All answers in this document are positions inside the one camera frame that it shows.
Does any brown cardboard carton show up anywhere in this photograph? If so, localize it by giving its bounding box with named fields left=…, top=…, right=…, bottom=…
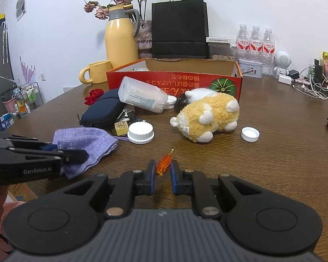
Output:
left=7, top=183, right=38, bottom=203

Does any clear seed container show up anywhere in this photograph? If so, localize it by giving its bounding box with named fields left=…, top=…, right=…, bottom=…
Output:
left=209, top=43, right=236, bottom=61

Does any yellow mug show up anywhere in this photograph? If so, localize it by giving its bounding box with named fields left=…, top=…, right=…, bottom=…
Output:
left=79, top=60, right=112, bottom=84

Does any wall poster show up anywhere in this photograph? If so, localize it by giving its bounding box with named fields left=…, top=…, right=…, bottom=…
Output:
left=16, top=0, right=27, bottom=21

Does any orange cardboard box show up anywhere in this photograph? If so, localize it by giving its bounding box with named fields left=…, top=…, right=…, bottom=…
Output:
left=106, top=58, right=243, bottom=102

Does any large white ribbed cap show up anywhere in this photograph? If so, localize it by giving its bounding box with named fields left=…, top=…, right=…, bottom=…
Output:
left=127, top=122, right=155, bottom=145

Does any white robot speaker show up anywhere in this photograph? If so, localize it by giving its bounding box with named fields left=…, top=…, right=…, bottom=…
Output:
left=273, top=50, right=292, bottom=77

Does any black paper bag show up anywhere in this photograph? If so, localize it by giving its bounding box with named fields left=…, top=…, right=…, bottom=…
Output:
left=151, top=0, right=210, bottom=60

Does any printed tin box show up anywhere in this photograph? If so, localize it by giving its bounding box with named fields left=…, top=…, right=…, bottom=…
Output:
left=237, top=59, right=264, bottom=78

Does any purple wall sticker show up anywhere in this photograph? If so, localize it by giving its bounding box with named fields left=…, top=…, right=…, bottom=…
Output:
left=19, top=56, right=36, bottom=84

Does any white ribbed lid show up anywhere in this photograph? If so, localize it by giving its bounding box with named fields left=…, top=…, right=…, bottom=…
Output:
left=166, top=95, right=178, bottom=110

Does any small yellow box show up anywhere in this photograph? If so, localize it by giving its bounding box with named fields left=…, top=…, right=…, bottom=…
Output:
left=114, top=121, right=128, bottom=136

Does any purple knit cloth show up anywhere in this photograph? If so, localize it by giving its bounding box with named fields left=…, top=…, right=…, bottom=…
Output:
left=52, top=127, right=119, bottom=180

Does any navy zip pouch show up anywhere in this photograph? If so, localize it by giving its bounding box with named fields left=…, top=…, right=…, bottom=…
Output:
left=80, top=89, right=126, bottom=129

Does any yellow thermos jug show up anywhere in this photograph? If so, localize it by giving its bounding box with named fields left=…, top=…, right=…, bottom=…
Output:
left=104, top=4, right=141, bottom=69

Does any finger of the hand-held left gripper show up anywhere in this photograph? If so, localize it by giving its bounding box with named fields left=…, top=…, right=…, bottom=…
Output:
left=11, top=135, right=58, bottom=151
left=15, top=150, right=88, bottom=165

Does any black metal plug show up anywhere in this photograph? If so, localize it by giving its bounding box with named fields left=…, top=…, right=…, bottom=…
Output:
left=116, top=109, right=137, bottom=122

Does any storage rack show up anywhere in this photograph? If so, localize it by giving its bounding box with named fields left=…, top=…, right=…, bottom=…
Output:
left=0, top=75, right=44, bottom=133

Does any small white cap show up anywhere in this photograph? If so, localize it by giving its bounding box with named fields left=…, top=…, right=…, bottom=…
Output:
left=241, top=127, right=260, bottom=143

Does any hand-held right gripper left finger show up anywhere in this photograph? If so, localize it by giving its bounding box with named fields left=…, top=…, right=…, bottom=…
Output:
left=63, top=160, right=156, bottom=219

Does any white plastic swab container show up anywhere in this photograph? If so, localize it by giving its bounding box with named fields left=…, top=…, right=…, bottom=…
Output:
left=118, top=76, right=169, bottom=114

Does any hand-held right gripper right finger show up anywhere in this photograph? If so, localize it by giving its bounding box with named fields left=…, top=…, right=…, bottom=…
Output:
left=170, top=160, right=263, bottom=219

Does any pink textured vase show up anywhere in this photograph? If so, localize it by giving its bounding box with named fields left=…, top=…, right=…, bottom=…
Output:
left=137, top=20, right=153, bottom=59

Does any yellow white plush toy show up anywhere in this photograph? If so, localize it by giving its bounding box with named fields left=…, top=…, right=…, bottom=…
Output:
left=170, top=88, right=240, bottom=143

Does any red artificial rose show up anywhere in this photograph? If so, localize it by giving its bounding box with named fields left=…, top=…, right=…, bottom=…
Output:
left=84, top=88, right=105, bottom=106

